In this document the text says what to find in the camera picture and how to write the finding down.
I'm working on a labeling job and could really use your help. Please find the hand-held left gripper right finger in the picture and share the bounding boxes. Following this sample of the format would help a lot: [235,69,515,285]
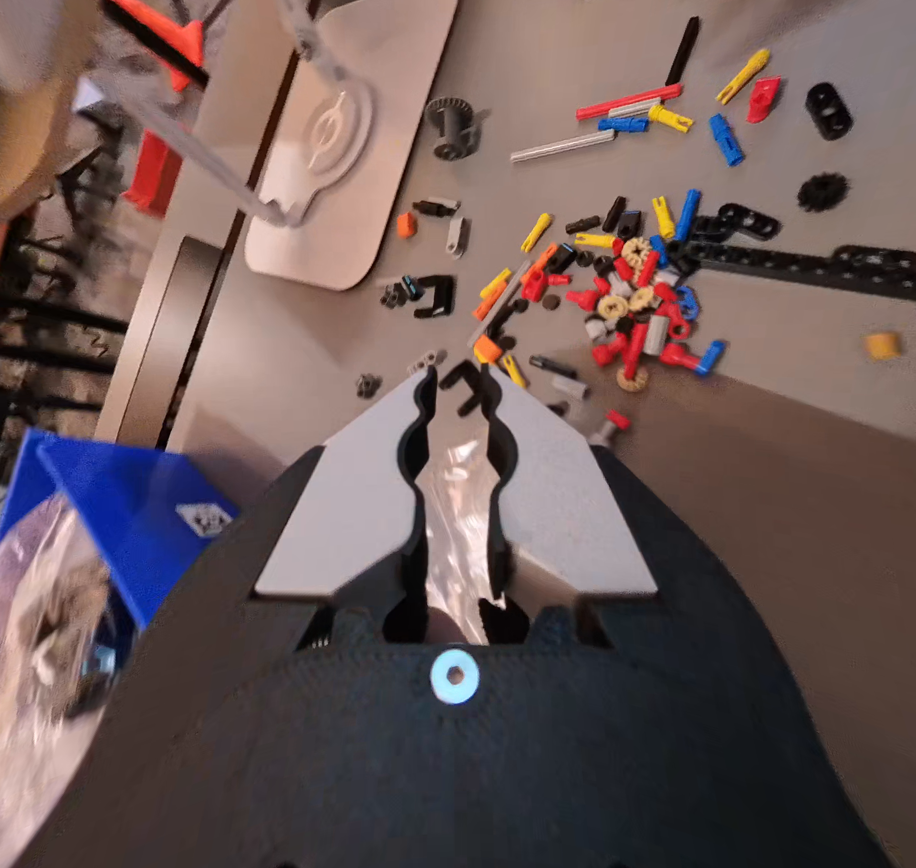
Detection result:
[485,364,659,600]

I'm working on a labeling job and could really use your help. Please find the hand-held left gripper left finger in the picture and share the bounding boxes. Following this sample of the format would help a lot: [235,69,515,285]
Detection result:
[254,366,439,600]

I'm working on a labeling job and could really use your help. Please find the black forked lego bracket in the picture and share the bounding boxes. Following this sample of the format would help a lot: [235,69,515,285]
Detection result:
[437,361,483,417]

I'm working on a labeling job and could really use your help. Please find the black lego link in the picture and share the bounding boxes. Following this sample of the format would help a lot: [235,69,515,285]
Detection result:
[804,82,854,142]

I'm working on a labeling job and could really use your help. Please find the grey lego connector red pin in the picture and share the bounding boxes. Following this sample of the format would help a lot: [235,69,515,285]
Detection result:
[587,409,632,448]

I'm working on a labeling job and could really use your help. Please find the black lego axle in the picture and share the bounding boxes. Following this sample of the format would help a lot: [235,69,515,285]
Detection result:
[665,16,701,87]

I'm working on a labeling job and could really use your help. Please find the red lego axle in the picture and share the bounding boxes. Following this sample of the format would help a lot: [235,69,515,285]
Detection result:
[575,84,686,122]

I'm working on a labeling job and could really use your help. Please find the long yellow ridged lego pin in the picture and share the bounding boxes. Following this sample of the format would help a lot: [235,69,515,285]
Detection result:
[716,48,772,106]

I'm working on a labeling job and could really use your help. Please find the long grey lego axle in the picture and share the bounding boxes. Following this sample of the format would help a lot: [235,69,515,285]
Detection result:
[510,129,618,165]

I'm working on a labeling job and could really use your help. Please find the dark grey lego differential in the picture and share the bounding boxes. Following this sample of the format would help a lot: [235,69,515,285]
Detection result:
[423,94,479,163]

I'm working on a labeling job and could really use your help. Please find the red lego piece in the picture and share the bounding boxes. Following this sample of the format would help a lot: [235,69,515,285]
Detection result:
[745,74,783,125]

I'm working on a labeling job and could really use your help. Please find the pile of loose lego pieces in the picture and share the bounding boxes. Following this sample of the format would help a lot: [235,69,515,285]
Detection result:
[468,187,731,403]

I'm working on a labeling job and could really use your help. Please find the short black lego beam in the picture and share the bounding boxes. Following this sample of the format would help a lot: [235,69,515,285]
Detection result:
[696,202,782,241]

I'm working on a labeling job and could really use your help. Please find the black lego gear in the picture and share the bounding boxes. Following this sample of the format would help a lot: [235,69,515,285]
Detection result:
[796,172,851,214]

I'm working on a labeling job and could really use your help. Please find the clear bags of lego parts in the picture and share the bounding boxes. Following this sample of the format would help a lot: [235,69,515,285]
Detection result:
[0,510,140,855]

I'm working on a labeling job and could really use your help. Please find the long black lego beam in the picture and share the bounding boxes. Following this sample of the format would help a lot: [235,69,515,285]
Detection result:
[683,233,916,305]

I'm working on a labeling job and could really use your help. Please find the clear empty plastic bag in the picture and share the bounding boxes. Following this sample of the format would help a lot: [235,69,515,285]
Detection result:
[421,439,505,646]

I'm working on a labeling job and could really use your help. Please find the blue plastic bin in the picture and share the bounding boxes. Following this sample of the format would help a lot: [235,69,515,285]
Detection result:
[0,428,240,631]

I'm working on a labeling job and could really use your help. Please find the grey metal panel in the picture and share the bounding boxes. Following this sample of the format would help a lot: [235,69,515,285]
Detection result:
[95,235,224,447]

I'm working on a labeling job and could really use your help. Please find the clear acrylic stand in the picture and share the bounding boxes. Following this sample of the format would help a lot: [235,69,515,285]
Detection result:
[106,0,378,230]

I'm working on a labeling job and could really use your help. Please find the red plastic bin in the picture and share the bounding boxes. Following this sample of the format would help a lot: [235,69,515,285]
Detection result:
[120,130,185,219]

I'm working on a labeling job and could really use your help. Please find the black lego u bracket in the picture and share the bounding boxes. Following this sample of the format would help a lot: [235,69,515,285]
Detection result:
[414,275,457,321]

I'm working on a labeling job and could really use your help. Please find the silver stand base plate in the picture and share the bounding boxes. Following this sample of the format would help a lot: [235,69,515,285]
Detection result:
[243,0,460,292]

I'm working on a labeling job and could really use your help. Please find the red and black bracket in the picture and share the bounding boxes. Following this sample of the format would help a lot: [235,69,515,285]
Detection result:
[99,0,210,94]

